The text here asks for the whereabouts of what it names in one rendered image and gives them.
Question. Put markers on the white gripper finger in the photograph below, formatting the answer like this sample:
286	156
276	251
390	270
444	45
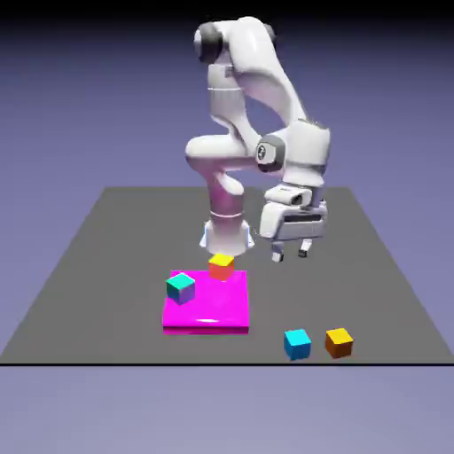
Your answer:
277	252
305	247

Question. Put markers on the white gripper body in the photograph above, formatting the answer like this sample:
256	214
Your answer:
294	223

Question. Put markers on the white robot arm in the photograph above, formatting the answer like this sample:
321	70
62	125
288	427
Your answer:
262	88

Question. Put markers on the small yellow red cube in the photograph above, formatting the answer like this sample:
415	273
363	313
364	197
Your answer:
221	266

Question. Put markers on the small cyan cube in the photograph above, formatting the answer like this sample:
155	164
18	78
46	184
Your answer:
297	344

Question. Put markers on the small orange cube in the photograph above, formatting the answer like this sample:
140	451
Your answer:
339	343

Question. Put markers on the small teal cube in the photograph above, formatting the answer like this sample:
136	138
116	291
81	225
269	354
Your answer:
181	288

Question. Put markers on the large magenta box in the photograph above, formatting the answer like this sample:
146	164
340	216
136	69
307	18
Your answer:
209	305

